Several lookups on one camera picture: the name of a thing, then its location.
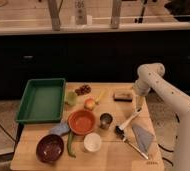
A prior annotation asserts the black cable right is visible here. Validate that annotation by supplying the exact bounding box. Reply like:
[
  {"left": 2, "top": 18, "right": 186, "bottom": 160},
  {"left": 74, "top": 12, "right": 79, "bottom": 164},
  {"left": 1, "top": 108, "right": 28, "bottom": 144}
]
[{"left": 158, "top": 143, "right": 176, "bottom": 168}]

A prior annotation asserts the dark purple bowl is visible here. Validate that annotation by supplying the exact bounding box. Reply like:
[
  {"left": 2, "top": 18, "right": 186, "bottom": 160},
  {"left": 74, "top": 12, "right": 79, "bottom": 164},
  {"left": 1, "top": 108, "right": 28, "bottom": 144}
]
[{"left": 36, "top": 134, "right": 64, "bottom": 163}]

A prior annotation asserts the red yellow apple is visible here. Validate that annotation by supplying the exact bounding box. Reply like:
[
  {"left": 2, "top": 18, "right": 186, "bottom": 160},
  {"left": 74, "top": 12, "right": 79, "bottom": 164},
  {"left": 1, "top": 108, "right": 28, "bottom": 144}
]
[{"left": 84, "top": 98, "right": 96, "bottom": 110}]

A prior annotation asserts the green toy vegetable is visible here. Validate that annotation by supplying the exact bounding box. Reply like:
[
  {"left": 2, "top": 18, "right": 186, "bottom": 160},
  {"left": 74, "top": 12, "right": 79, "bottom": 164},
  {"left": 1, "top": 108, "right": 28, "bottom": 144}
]
[{"left": 65, "top": 92, "right": 77, "bottom": 106}]

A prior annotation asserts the brown grape bunch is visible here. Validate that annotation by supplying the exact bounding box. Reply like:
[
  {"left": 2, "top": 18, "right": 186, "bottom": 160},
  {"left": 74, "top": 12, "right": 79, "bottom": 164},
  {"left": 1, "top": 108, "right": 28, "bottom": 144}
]
[{"left": 75, "top": 84, "right": 91, "bottom": 96}]

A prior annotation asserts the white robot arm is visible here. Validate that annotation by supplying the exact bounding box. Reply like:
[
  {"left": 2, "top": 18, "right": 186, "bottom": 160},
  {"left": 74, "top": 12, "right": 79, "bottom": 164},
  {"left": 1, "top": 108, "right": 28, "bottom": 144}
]
[{"left": 134, "top": 63, "right": 190, "bottom": 171}]

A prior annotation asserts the metal spoon black head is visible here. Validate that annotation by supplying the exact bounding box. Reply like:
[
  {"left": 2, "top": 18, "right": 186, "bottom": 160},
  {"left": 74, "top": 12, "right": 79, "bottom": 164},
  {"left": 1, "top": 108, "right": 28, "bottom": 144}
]
[{"left": 114, "top": 126, "right": 149, "bottom": 160}]

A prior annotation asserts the green chili pepper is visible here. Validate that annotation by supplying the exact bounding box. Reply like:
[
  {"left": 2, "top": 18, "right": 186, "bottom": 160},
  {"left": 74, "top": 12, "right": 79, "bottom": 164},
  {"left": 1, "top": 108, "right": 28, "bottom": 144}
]
[{"left": 67, "top": 131, "right": 76, "bottom": 158}]

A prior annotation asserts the blue grey folded cloth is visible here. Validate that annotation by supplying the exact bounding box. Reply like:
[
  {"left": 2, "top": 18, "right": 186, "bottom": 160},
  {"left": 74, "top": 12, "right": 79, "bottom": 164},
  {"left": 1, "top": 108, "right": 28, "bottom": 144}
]
[{"left": 132, "top": 124, "right": 154, "bottom": 153}]

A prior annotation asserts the small metal cup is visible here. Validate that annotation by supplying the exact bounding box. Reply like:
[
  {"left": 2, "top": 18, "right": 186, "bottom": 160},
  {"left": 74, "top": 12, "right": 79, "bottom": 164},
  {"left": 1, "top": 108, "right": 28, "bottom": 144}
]
[{"left": 100, "top": 113, "right": 113, "bottom": 130}]

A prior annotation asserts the white paper cup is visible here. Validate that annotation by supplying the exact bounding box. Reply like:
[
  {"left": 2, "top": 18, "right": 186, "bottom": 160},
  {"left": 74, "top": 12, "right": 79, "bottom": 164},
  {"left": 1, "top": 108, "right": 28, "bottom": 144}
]
[{"left": 84, "top": 133, "right": 102, "bottom": 152}]

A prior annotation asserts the yellow banana toy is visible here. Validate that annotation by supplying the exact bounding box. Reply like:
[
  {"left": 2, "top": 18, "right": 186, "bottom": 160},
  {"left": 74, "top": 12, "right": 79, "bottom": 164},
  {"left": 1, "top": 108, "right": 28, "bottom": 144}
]
[{"left": 95, "top": 90, "right": 106, "bottom": 104}]

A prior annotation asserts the green plastic tray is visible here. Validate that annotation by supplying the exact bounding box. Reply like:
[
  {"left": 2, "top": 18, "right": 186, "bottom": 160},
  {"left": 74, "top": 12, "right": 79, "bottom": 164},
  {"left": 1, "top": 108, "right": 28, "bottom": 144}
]
[{"left": 16, "top": 78, "right": 66, "bottom": 124}]

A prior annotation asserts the brown block eraser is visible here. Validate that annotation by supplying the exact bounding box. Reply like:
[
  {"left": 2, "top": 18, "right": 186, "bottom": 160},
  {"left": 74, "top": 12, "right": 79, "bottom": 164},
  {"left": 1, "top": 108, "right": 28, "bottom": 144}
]
[{"left": 113, "top": 92, "right": 133, "bottom": 102}]

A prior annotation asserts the orange bowl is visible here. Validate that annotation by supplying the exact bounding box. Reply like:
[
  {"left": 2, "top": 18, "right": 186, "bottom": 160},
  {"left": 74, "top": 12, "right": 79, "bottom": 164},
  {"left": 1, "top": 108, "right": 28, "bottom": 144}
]
[{"left": 68, "top": 109, "right": 96, "bottom": 135}]

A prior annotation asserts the black cable left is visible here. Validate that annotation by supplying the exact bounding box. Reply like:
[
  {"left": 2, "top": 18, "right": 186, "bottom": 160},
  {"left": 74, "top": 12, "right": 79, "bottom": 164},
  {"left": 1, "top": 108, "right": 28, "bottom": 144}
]
[{"left": 0, "top": 112, "right": 17, "bottom": 144}]

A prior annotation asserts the blue cloth piece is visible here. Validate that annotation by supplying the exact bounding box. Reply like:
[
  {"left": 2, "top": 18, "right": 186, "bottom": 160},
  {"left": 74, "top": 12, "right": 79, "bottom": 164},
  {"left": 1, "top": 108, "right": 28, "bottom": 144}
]
[{"left": 49, "top": 122, "right": 70, "bottom": 136}]

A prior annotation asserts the black cable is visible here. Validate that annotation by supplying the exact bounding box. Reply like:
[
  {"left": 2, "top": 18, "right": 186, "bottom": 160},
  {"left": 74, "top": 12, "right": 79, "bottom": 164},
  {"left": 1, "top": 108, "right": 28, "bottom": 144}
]
[
  {"left": 158, "top": 143, "right": 176, "bottom": 168},
  {"left": 0, "top": 112, "right": 17, "bottom": 144}
]

